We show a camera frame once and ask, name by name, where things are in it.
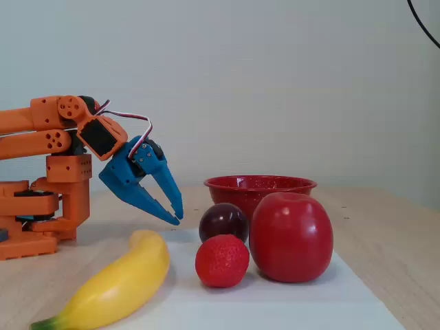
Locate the red toy apple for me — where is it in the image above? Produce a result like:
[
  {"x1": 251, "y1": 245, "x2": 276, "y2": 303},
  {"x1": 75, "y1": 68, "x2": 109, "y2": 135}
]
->
[{"x1": 249, "y1": 192, "x2": 334, "y2": 284}]

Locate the white red black servo cable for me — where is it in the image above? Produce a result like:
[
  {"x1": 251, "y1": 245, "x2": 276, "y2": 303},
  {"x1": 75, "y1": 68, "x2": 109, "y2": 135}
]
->
[{"x1": 93, "y1": 99, "x2": 154, "y2": 160}]

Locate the yellow toy banana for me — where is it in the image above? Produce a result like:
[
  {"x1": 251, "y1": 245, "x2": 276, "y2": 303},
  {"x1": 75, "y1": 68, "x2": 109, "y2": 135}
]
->
[{"x1": 30, "y1": 229, "x2": 171, "y2": 330}]

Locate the orange robot base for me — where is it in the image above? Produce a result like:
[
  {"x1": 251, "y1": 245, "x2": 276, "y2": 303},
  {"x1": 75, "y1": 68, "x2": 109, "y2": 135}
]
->
[{"x1": 0, "y1": 153, "x2": 93, "y2": 261}]

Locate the blue gripper body with servo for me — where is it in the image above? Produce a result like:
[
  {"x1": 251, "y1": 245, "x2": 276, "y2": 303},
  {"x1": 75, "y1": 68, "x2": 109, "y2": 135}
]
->
[{"x1": 98, "y1": 135, "x2": 165, "y2": 200}]

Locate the thin black cable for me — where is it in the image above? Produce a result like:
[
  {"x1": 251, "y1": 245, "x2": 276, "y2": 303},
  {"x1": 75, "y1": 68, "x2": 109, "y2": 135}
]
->
[{"x1": 406, "y1": 0, "x2": 440, "y2": 49}]

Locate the red speckled bowl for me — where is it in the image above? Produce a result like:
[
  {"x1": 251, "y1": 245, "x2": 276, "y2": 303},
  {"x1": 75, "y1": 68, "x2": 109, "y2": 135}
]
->
[{"x1": 203, "y1": 175, "x2": 318, "y2": 224}]

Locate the red toy strawberry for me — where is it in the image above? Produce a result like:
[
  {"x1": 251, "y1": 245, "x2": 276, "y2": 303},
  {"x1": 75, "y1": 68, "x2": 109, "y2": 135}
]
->
[{"x1": 195, "y1": 234, "x2": 251, "y2": 289}]

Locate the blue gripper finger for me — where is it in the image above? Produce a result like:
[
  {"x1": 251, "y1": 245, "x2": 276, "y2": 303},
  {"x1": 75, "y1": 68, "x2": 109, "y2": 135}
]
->
[
  {"x1": 133, "y1": 143, "x2": 184, "y2": 220},
  {"x1": 118, "y1": 183, "x2": 181, "y2": 226}
]

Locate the white paper sheet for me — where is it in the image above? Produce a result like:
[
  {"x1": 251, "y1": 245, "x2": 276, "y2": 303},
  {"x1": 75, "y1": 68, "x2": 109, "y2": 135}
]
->
[{"x1": 102, "y1": 228, "x2": 407, "y2": 330}]

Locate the dark purple toy plum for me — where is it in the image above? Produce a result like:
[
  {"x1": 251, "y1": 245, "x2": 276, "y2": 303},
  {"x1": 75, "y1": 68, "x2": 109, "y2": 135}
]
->
[{"x1": 198, "y1": 202, "x2": 250, "y2": 245}]

